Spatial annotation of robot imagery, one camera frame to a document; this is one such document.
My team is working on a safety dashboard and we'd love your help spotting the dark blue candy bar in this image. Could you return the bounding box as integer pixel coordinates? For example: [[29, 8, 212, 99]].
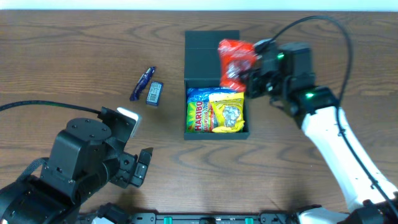
[[129, 67, 156, 101]]

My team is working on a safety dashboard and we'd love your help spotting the red candy bag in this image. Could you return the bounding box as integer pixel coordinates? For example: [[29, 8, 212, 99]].
[[218, 39, 257, 92]]

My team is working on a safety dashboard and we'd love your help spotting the long blue snack packet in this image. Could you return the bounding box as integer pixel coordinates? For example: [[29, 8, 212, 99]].
[[187, 86, 236, 103]]

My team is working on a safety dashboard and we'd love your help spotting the yellow candy bag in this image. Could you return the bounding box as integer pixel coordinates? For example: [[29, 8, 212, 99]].
[[209, 92, 245, 133]]

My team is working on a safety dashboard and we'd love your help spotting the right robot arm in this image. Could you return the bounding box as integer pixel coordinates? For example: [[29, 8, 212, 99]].
[[241, 70, 397, 223]]

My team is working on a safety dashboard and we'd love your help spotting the small blue white box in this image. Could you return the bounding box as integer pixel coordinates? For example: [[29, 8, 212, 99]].
[[146, 82, 164, 106]]

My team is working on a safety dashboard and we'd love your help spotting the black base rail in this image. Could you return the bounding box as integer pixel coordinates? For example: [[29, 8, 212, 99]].
[[75, 213, 299, 224]]

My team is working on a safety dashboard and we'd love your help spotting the green Haribo worms bag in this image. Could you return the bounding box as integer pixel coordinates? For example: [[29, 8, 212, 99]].
[[186, 101, 216, 133]]

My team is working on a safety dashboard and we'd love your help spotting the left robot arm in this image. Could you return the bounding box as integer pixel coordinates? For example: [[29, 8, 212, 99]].
[[1, 118, 153, 223]]

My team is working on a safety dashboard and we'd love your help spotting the dark green box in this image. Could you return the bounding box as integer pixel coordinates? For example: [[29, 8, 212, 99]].
[[183, 30, 250, 140]]

